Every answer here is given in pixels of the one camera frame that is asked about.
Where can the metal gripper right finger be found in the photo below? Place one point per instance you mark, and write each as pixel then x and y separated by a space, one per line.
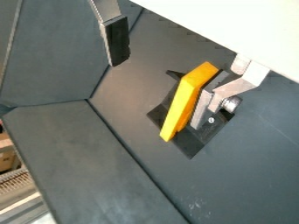
pixel 221 92

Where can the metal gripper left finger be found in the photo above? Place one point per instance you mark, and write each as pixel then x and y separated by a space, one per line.
pixel 114 30

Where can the long yellow double-square block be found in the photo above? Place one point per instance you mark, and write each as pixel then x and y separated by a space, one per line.
pixel 184 98

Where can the black curved stand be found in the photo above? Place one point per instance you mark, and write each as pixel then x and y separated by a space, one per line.
pixel 206 123

